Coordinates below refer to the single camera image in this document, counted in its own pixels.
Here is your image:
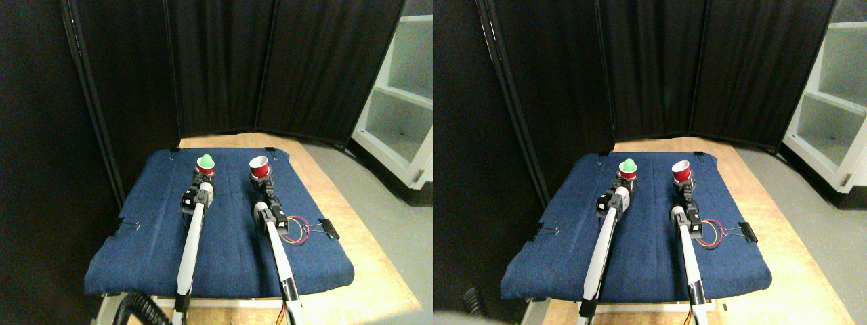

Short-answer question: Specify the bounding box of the dark blue cloth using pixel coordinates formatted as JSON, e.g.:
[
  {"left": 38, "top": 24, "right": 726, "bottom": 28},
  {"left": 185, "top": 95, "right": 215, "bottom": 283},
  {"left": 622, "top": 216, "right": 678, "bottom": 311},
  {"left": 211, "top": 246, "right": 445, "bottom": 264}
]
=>
[
  {"left": 85, "top": 146, "right": 355, "bottom": 299},
  {"left": 501, "top": 150, "right": 772, "bottom": 303}
]

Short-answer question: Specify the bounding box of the white shelf unit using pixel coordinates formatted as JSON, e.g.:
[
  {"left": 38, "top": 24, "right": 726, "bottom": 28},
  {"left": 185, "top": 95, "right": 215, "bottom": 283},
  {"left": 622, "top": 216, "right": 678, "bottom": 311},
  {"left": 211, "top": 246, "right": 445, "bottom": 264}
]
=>
[
  {"left": 781, "top": 24, "right": 867, "bottom": 195},
  {"left": 350, "top": 17, "right": 434, "bottom": 190}
]

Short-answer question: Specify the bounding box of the red wire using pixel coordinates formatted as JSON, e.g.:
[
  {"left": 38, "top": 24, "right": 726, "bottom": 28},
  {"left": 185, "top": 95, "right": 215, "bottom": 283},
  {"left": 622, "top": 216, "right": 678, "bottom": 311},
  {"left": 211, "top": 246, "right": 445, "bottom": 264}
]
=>
[
  {"left": 699, "top": 218, "right": 726, "bottom": 249},
  {"left": 284, "top": 215, "right": 311, "bottom": 245}
]

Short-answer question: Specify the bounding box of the black ribbed hose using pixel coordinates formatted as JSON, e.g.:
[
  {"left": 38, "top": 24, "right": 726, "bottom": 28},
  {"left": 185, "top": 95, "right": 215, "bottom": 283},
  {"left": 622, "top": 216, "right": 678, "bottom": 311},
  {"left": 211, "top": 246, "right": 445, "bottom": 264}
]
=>
[
  {"left": 463, "top": 288, "right": 486, "bottom": 318},
  {"left": 114, "top": 292, "right": 170, "bottom": 325}
]

